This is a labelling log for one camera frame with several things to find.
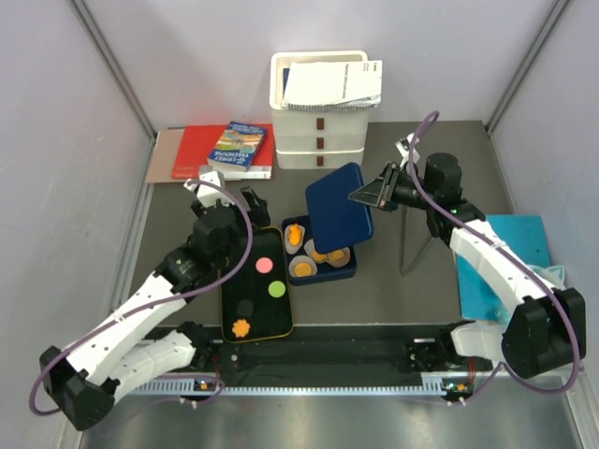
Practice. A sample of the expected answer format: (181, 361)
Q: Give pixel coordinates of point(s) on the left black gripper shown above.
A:
(258, 214)

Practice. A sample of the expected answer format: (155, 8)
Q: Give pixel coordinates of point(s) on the orange round cookie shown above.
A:
(303, 269)
(318, 258)

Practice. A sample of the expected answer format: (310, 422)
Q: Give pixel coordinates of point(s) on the white paper cup bottom-right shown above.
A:
(342, 262)

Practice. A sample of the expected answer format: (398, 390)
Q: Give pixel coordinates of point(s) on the orange flower cookie top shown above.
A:
(295, 235)

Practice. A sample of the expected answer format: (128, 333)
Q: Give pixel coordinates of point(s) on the orange round cookie bottom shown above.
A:
(303, 269)

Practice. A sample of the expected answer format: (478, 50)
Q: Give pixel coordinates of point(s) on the blue tin lid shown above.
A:
(337, 221)

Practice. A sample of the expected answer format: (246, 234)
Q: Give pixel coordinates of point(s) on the green round cookie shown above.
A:
(277, 289)

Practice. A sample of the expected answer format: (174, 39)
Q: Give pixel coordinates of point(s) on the teal folder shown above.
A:
(526, 237)

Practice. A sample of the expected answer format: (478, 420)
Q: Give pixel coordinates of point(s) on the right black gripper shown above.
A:
(381, 191)

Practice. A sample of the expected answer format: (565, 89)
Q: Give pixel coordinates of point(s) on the white paper cup bottom-left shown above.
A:
(301, 258)

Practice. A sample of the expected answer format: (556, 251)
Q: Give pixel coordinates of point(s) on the pink round cookie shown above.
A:
(264, 265)

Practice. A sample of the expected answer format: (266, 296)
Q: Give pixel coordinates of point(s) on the white paper cup centre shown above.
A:
(309, 248)

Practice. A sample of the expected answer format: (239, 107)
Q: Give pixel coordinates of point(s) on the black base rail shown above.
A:
(322, 356)

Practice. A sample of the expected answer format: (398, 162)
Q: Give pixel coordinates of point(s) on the white stacked drawer box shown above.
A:
(307, 139)

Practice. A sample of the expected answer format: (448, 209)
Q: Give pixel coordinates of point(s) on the orange small flower cookie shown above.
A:
(336, 255)

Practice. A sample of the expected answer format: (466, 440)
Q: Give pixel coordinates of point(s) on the blue paperback book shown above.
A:
(237, 147)

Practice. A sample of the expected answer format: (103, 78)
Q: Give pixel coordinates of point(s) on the blue cookie tin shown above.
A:
(325, 272)

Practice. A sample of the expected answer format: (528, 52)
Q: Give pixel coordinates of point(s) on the orange flower cookie bottom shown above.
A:
(241, 328)

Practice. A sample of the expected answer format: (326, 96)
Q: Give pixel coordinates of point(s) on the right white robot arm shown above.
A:
(545, 326)

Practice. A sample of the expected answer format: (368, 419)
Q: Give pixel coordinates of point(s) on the black cookie tray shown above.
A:
(272, 317)

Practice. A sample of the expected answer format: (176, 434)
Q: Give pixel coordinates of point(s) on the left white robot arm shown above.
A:
(87, 378)

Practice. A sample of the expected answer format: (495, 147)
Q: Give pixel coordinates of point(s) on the grey metal tongs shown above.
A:
(404, 267)

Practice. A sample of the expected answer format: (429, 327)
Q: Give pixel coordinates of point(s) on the white spiral notebook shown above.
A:
(328, 86)

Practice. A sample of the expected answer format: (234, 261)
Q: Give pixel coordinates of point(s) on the black sandwich cookie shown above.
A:
(245, 308)

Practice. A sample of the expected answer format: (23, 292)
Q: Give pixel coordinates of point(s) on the teal cat-ear headphones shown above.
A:
(552, 273)

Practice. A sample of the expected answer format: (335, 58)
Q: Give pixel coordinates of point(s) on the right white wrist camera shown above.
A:
(403, 146)

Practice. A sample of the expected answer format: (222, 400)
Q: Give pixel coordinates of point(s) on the red book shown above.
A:
(197, 143)

